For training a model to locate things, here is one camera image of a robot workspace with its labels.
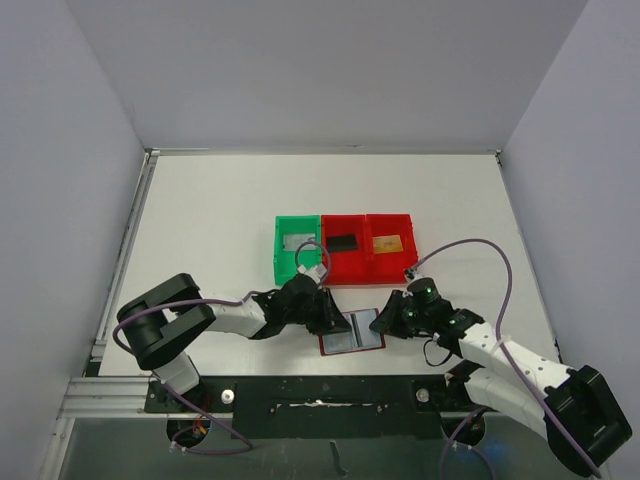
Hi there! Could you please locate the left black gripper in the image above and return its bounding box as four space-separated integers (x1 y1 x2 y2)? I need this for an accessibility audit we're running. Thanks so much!
284 287 350 335

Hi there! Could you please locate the red leather card holder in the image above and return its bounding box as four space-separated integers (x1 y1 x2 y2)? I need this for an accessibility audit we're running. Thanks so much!
319 309 386 356

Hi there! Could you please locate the red bin with gold card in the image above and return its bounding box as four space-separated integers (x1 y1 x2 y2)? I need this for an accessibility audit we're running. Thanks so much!
366 214 418 284

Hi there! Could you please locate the red bin with black card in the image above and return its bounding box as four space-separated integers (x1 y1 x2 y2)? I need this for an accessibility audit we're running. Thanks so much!
321 215 367 286

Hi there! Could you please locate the green plastic bin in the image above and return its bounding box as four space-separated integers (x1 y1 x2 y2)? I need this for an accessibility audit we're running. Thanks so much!
273 215 322 286

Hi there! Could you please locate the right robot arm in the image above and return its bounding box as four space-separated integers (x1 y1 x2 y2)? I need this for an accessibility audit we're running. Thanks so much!
370 277 632 477

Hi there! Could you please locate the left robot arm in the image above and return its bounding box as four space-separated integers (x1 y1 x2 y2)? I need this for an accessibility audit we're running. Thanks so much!
112 271 351 411

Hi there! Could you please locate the black credit card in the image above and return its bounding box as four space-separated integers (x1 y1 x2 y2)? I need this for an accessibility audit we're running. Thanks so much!
326 234 358 253

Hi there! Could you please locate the gold credit card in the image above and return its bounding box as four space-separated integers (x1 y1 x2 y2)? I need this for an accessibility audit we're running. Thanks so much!
372 234 404 255

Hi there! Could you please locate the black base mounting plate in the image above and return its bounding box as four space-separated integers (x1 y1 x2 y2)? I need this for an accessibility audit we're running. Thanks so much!
144 374 504 441

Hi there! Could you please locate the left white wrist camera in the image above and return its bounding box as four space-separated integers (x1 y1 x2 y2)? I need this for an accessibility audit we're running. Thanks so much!
296 263 328 284

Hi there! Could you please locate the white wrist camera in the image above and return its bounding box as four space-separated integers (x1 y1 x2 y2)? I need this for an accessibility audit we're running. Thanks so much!
404 268 422 284
296 263 328 284

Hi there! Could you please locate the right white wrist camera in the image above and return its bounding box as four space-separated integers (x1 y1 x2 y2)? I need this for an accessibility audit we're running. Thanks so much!
404 268 422 284

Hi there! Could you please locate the aluminium front rail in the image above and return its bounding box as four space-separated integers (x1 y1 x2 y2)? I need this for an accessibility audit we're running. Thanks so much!
58 377 148 419

